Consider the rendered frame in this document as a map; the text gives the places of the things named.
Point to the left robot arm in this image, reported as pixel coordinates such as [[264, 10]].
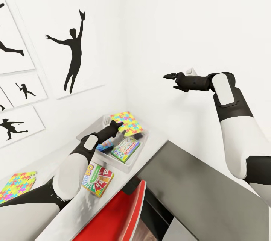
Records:
[[25, 217]]

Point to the board game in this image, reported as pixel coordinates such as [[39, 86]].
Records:
[[97, 179], [105, 146], [125, 148]]

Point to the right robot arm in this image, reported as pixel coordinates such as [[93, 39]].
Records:
[[247, 150]]

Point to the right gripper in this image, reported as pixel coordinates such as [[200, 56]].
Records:
[[185, 83]]

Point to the jigsaw puzzle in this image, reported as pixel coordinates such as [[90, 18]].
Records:
[[19, 184], [130, 124]]

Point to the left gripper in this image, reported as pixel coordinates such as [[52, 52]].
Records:
[[112, 129]]

